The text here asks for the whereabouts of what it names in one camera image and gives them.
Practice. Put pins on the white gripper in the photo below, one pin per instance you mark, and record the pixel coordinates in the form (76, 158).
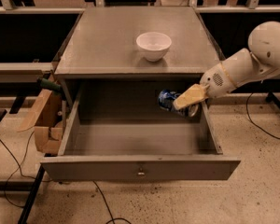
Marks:
(215, 82)

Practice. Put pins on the blue pepsi can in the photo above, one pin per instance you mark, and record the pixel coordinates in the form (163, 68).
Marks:
(166, 102)

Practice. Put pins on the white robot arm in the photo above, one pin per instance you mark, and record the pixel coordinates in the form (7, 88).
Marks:
(261, 60)

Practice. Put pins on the grey open top drawer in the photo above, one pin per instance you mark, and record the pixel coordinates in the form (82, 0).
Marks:
(117, 127)

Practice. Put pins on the white ceramic bowl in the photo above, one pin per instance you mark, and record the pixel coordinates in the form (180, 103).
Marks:
(153, 45)

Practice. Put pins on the grey cabinet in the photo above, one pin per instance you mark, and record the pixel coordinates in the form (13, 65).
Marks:
(103, 45)

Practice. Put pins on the brown cardboard box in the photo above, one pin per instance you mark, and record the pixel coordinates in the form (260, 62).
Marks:
(44, 119)

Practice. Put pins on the metal drawer handle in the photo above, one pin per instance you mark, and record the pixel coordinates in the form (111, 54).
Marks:
(141, 172)

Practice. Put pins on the green handled tool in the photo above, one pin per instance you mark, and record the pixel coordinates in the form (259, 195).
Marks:
(50, 85)

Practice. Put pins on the black metal frame leg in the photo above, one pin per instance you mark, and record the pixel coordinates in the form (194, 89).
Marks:
(31, 197)

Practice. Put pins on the grey metal rail left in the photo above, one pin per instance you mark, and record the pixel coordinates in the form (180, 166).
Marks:
(23, 72)

